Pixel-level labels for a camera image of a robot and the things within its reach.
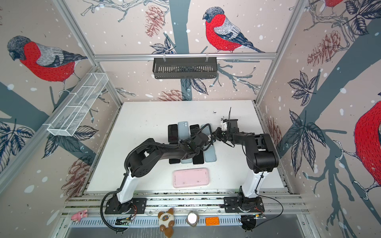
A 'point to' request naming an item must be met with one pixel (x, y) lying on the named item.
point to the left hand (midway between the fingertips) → (197, 132)
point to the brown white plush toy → (166, 221)
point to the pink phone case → (190, 177)
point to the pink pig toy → (78, 216)
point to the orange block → (212, 221)
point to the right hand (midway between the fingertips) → (211, 134)
